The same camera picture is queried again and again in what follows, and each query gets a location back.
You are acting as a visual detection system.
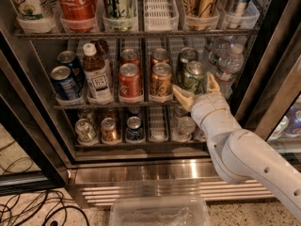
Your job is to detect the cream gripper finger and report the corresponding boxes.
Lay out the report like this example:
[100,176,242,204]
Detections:
[206,73,220,93]
[172,85,195,112]

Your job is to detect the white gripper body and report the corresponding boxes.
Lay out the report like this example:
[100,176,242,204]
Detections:
[191,92,232,123]

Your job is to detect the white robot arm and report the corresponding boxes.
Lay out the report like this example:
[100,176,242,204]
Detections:
[172,73,301,220]

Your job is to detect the clear bottle bottom shelf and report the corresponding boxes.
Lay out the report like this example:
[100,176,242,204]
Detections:
[172,116,196,142]

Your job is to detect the tea bottle bottom shelf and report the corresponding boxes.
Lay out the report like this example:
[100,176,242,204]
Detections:
[194,127,206,142]

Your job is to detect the front orange can middle shelf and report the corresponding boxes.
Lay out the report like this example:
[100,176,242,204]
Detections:
[150,63,172,97]

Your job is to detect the front water bottle middle shelf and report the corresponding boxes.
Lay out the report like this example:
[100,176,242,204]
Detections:
[214,43,245,98]

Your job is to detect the water bottle shelf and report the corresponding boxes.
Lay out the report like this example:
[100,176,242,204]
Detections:
[203,36,233,73]
[214,43,245,98]

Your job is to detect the empty white bottom shelf tray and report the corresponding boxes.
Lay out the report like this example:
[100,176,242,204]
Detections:
[149,105,168,142]

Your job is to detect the empty white shelf tray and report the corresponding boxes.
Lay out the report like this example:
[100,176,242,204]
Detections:
[149,105,168,142]
[143,0,179,32]

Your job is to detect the rear water bottle middle shelf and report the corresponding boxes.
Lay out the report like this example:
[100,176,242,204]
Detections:
[203,36,233,73]

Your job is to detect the rear orange can middle shelf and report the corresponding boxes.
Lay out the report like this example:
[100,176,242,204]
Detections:
[150,48,170,67]

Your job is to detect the front red cola can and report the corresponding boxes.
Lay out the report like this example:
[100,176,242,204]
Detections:
[119,63,142,98]

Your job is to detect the red cola can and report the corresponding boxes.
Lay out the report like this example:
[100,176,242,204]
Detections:
[119,63,142,98]
[120,48,140,66]

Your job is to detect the fridge glass door right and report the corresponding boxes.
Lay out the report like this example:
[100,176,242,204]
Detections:
[230,0,301,168]

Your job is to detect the blue can bottom shelf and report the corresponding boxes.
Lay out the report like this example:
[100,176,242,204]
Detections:
[127,116,144,141]

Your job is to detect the rear red cola can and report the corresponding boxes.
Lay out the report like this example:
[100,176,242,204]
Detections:
[120,48,140,66]

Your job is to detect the dark tall can top shelf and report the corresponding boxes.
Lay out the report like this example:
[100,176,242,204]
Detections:
[220,0,251,29]

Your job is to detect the orange can bottom shelf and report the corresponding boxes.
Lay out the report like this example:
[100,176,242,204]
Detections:
[101,118,119,142]

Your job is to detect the orange tall can top shelf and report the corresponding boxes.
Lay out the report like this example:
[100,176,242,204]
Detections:
[182,0,217,30]

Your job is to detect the empty white top shelf tray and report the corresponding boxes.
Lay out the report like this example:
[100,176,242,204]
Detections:
[143,0,179,32]

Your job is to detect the white green can bottom shelf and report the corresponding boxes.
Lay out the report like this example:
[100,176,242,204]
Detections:
[75,119,96,142]

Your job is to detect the green tall can top shelf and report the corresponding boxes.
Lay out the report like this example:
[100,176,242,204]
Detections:
[104,0,137,31]

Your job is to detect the front blue can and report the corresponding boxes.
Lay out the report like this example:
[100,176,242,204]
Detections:
[50,65,81,100]

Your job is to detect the rear blue can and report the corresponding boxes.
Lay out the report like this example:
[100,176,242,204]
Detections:
[57,50,85,88]

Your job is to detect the fridge bottom vent grille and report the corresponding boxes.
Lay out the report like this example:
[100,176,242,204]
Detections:
[79,179,275,207]

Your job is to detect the red coca-cola can top shelf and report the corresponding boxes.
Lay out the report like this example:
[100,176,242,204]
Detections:
[58,0,98,33]

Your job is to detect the white green 7up can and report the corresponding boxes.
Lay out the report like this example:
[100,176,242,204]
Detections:
[12,0,53,20]

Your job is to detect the front iced tea bottle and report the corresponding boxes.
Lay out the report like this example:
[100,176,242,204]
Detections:
[83,43,112,101]

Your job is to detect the iced tea bottle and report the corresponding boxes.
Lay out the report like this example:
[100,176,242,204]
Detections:
[83,43,112,101]
[91,39,113,77]

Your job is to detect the rear iced tea bottle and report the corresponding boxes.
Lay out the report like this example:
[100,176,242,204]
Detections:
[91,39,113,77]

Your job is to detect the clear plastic bin on floor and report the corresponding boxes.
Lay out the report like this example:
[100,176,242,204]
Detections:
[109,196,212,226]

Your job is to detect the black cables on floor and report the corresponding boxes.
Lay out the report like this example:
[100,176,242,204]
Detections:
[0,139,90,226]

